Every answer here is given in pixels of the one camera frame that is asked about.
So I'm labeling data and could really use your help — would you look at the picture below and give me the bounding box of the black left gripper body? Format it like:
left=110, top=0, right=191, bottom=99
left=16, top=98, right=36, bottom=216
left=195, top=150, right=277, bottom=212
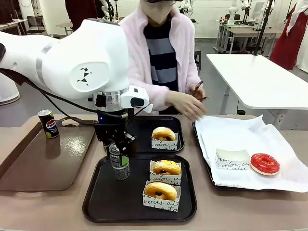
left=93, top=108, right=138, bottom=145

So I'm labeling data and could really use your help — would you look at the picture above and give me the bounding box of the Pepsi can with patterned base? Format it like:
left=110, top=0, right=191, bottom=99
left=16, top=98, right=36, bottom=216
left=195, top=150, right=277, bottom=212
left=108, top=142, right=130, bottom=180

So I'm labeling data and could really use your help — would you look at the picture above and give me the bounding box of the yellow glazed donut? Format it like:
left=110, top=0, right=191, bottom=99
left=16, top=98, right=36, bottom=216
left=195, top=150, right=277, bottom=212
left=152, top=160, right=181, bottom=176
left=152, top=127, right=176, bottom=141
left=144, top=181, right=178, bottom=200

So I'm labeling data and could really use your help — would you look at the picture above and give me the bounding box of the white script-print donut box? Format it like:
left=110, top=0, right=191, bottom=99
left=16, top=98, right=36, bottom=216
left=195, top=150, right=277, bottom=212
left=151, top=132, right=179, bottom=150

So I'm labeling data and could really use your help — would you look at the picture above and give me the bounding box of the person's right hand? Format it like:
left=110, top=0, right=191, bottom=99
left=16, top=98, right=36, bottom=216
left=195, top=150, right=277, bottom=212
left=166, top=90, right=209, bottom=121

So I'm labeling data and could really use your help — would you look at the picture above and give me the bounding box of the person's left hand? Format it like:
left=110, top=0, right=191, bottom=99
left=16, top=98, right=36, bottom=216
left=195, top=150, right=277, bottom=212
left=189, top=83, right=206, bottom=102

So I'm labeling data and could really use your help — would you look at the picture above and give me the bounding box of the small black serving tray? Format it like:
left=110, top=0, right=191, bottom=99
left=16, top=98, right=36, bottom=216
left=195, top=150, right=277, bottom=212
left=125, top=115, right=185, bottom=154

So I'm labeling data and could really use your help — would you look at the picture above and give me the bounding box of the large black serving tray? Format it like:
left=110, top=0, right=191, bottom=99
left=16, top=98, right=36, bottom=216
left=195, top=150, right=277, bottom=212
left=82, top=154, right=198, bottom=223

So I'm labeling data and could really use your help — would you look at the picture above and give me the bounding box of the black Pepsi can green base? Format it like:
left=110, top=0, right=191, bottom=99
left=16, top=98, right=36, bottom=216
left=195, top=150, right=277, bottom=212
left=38, top=109, right=60, bottom=139

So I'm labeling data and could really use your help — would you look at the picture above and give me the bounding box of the brown serving tray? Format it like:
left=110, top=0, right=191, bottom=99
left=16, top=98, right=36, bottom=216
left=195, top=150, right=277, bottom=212
left=0, top=115, right=97, bottom=193

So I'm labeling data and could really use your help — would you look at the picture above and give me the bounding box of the person in pink jacket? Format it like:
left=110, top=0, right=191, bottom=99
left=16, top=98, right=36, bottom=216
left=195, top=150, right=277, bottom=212
left=119, top=6, right=203, bottom=114

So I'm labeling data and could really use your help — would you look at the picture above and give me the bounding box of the navy grey striped shirt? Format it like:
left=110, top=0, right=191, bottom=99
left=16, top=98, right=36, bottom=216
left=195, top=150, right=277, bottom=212
left=143, top=20, right=180, bottom=115

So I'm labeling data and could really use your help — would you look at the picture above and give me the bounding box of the empty white script-print box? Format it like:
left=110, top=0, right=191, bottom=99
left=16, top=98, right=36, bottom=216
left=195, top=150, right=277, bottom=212
left=215, top=148, right=251, bottom=171

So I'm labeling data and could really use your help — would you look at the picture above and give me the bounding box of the black tray under paper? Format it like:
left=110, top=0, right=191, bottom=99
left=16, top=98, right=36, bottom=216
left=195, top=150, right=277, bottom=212
left=192, top=121, right=289, bottom=193

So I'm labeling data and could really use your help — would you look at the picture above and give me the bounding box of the black stool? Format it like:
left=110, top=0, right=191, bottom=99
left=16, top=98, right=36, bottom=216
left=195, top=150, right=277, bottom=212
left=194, top=49, right=202, bottom=70

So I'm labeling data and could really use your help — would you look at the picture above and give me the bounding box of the white paper sheet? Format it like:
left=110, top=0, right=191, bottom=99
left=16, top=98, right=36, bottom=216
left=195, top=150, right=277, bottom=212
left=194, top=115, right=308, bottom=193

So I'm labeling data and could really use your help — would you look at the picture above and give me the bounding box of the person in maroon top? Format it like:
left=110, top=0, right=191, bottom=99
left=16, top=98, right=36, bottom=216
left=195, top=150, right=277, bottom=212
left=64, top=0, right=97, bottom=31

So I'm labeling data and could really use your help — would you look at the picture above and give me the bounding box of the beige face mask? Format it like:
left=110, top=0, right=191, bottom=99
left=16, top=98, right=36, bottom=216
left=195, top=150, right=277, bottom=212
left=141, top=1, right=178, bottom=25

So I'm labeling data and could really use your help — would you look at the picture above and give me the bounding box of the black office chair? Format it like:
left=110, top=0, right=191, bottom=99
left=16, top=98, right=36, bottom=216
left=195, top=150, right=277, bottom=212
left=26, top=15, right=48, bottom=36

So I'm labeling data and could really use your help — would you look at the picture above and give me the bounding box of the red glazed donut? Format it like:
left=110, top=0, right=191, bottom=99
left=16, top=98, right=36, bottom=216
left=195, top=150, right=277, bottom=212
left=250, top=153, right=281, bottom=176

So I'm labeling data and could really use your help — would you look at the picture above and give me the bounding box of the large white table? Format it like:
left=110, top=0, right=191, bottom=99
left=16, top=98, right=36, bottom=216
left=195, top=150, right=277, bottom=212
left=206, top=53, right=308, bottom=130

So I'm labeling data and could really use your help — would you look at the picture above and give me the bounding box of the white desk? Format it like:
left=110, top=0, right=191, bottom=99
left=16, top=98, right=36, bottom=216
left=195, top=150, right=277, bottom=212
left=0, top=18, right=28, bottom=34

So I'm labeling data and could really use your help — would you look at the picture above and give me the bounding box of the beige background table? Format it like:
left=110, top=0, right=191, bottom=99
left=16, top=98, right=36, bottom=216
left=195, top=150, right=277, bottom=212
left=226, top=27, right=283, bottom=55

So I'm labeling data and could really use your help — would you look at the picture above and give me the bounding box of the black pole stand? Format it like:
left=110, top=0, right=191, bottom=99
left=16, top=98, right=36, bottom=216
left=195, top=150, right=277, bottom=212
left=254, top=0, right=275, bottom=57

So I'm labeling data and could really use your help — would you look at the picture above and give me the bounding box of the mannequin in red dress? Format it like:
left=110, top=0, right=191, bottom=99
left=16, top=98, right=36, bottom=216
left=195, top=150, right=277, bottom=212
left=269, top=0, right=308, bottom=71

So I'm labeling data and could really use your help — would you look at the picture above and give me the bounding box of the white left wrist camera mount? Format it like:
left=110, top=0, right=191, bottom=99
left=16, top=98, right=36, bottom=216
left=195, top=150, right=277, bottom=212
left=120, top=86, right=154, bottom=114

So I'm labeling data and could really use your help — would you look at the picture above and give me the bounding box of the white round pedestal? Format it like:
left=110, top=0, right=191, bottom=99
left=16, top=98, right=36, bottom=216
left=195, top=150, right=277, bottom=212
left=0, top=72, right=21, bottom=105

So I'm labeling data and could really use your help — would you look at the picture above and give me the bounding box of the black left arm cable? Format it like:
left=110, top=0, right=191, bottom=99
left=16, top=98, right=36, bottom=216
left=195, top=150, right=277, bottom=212
left=0, top=68, right=128, bottom=120

